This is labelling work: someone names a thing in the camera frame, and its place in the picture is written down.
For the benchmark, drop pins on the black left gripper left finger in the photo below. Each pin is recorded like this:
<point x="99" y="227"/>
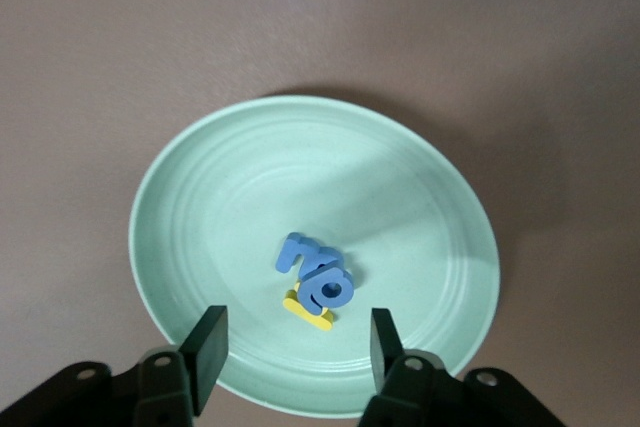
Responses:
<point x="205" y="357"/>

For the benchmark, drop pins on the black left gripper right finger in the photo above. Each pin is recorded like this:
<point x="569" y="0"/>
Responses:
<point x="387" y="357"/>

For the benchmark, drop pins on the yellow foam letter f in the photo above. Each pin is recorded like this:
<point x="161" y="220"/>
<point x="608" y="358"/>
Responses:
<point x="310" y="316"/>

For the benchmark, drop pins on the blue foam letter a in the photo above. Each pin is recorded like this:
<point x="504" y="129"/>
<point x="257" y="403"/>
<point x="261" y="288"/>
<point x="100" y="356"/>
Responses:
<point x="320" y="277"/>

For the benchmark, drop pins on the green plate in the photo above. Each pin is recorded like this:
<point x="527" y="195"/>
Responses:
<point x="375" y="197"/>

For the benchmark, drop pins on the brown table cover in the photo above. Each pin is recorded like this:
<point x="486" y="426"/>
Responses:
<point x="100" y="47"/>

